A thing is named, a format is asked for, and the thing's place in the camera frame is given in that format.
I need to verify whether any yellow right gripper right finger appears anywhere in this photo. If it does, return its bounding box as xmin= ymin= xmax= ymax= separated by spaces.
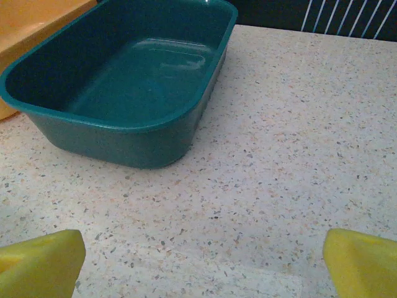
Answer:
xmin=322 ymin=228 xmax=397 ymax=298

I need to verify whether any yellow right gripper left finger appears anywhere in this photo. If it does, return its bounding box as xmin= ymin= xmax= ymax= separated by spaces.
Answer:
xmin=0 ymin=228 xmax=86 ymax=298

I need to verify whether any teal plastic container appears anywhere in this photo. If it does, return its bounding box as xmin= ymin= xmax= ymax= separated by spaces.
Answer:
xmin=0 ymin=0 xmax=239 ymax=170

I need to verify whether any orange plastic container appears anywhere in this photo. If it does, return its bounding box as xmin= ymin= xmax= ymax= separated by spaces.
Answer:
xmin=0 ymin=0 xmax=100 ymax=122

